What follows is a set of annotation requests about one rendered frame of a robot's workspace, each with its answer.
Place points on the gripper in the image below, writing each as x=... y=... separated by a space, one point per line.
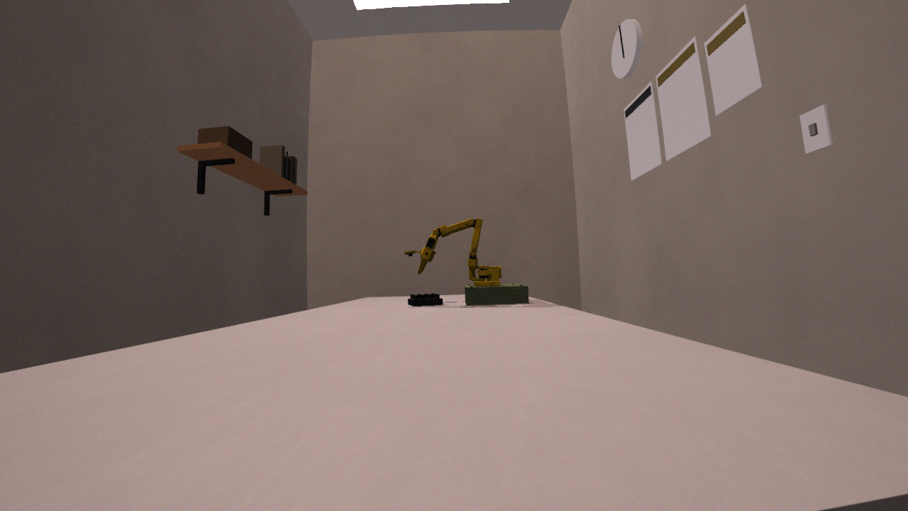
x=426 y=256

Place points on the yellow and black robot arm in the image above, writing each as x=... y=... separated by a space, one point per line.
x=489 y=272

